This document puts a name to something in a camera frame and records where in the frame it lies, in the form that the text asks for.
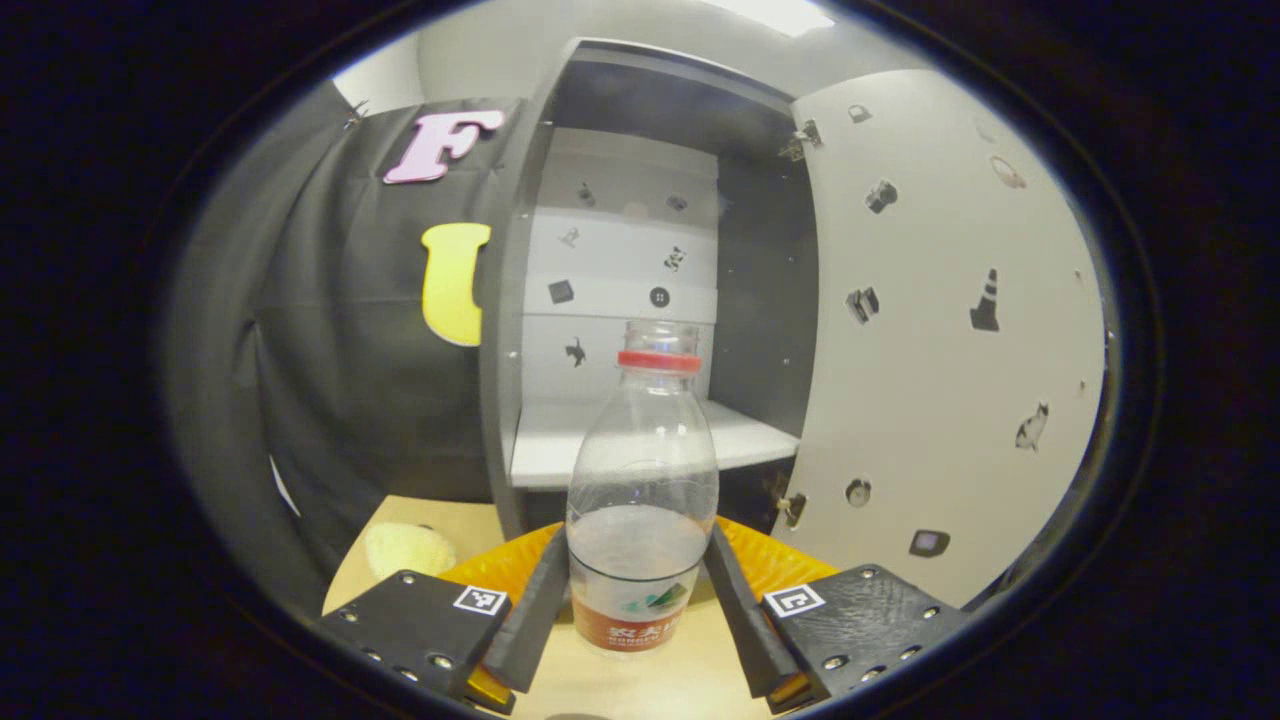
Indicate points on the pale yellow round pad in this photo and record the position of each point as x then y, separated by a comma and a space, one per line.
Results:
408, 548

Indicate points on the metal door hinge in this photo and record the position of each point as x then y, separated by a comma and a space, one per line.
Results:
802, 138
790, 505

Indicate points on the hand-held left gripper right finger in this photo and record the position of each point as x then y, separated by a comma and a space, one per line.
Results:
740, 620

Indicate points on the white cabinet shelf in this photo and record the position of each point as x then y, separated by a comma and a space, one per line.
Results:
545, 440

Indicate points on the white cabinet door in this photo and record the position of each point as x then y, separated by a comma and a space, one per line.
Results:
930, 400

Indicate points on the dark grey cabinet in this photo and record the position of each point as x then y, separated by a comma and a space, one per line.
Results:
760, 300

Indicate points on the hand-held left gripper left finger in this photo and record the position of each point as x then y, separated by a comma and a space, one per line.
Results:
535, 620

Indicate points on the long ceiling light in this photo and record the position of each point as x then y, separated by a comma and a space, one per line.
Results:
780, 14

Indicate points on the clear plastic bottle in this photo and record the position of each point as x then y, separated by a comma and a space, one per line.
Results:
640, 470

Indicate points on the black backdrop cloth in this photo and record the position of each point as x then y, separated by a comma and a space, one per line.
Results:
320, 350

